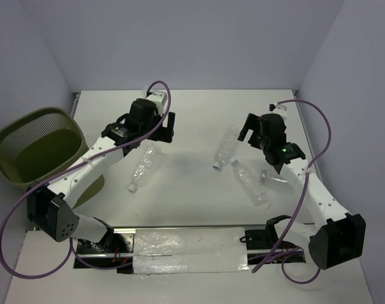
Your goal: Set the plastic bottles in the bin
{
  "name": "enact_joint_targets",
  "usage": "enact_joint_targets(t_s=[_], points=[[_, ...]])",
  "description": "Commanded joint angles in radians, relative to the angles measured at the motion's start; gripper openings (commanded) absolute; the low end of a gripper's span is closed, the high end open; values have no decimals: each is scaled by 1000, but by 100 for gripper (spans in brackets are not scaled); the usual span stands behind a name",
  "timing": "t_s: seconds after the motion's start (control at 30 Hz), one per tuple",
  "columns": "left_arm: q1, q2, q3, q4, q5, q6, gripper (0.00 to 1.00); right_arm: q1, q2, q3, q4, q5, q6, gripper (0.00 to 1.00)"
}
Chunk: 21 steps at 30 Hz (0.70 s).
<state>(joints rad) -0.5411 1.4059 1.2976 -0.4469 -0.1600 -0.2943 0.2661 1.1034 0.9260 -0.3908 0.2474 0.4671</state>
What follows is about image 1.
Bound clear crushed plastic bottle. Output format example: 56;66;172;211
128;144;163;193

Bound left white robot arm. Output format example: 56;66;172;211
27;91;175;253

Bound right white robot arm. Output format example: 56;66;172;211
237;113;366;270

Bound olive green mesh bin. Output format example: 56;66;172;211
0;107;89;190

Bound clear bottle without cap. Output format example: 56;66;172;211
260;170;294;194

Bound clear bottle white cap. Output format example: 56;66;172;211
230;158;271;206

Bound silver taped panel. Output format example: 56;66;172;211
132;227;249;274

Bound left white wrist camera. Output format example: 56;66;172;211
146;91;168;115

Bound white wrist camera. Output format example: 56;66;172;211
268;103;287;116
146;91;168;115

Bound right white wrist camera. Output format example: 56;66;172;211
268;103;287;116

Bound black mounting rail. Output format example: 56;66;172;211
72;224;307;275

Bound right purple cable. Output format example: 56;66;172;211
251;99;332;284

